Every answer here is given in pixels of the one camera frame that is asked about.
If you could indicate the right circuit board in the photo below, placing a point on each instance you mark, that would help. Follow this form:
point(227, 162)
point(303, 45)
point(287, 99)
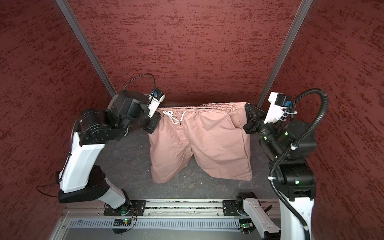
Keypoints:
point(246, 224)

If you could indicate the right aluminium corner post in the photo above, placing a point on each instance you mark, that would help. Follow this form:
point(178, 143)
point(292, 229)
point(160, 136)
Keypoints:
point(290, 37)

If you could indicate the aluminium corner post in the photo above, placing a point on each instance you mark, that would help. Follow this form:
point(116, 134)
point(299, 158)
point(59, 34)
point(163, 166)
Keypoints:
point(290, 37)
point(81, 36)

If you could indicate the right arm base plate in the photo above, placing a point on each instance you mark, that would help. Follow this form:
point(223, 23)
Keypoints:
point(230, 208)

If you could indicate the left circuit board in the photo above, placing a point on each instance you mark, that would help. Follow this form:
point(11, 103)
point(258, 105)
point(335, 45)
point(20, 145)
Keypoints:
point(121, 223)

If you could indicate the slotted white cable duct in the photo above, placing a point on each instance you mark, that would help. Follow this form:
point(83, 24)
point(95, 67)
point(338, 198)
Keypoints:
point(168, 224)

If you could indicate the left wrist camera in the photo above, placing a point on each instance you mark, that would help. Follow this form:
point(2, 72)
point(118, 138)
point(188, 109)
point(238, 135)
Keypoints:
point(155, 97)

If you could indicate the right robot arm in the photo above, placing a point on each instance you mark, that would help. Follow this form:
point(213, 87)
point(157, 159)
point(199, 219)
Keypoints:
point(293, 181)

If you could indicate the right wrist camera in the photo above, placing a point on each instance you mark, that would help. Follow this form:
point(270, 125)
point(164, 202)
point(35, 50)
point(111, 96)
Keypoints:
point(277, 110)

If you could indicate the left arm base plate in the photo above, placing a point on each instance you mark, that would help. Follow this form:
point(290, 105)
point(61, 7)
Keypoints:
point(131, 208)

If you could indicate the circuit board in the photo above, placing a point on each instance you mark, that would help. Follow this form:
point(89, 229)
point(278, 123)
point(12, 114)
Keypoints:
point(121, 223)
point(246, 224)

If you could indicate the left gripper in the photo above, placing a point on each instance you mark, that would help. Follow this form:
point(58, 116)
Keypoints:
point(153, 120)

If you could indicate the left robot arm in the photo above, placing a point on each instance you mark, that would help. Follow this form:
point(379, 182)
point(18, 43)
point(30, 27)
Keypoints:
point(81, 180)

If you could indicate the pink shorts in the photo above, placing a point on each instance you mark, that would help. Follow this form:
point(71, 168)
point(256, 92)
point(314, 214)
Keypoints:
point(213, 134)

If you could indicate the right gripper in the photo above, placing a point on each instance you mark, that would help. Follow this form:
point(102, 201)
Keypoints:
point(254, 120)

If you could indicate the left aluminium corner post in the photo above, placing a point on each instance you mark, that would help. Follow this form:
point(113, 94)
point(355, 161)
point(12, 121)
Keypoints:
point(81, 36)

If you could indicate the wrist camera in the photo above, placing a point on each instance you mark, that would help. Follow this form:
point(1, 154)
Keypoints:
point(155, 97)
point(277, 110)

